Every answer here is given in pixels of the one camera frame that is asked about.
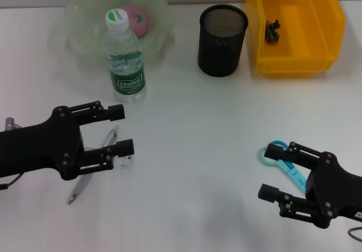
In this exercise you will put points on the green glass fruit plate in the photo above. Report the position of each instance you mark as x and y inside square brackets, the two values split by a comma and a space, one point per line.
[85, 28]

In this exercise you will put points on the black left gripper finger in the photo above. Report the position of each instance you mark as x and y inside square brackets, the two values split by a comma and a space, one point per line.
[99, 113]
[107, 157]

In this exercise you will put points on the clear water bottle green label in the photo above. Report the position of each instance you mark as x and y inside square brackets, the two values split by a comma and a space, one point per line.
[127, 73]

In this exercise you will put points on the green plastic wrapper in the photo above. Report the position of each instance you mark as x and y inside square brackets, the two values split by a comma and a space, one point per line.
[273, 31]

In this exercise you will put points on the silver white pen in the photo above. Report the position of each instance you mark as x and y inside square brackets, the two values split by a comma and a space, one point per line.
[108, 137]

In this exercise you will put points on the black mesh pen cup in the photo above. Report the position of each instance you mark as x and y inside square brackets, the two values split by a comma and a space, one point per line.
[222, 42]

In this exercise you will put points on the yellow plastic storage bin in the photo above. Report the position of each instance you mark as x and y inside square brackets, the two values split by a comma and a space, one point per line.
[294, 59]

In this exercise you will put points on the blue turquoise scissors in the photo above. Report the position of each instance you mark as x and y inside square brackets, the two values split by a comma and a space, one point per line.
[295, 175]

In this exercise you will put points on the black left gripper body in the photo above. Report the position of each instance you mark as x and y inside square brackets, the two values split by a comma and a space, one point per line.
[42, 150]

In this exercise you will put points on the clear plastic ruler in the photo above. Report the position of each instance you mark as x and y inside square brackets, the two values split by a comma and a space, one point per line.
[124, 162]

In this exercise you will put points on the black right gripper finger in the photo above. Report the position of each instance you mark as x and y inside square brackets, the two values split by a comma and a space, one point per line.
[291, 205]
[294, 154]

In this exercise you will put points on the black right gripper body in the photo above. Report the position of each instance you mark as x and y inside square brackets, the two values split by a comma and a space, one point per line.
[333, 192]

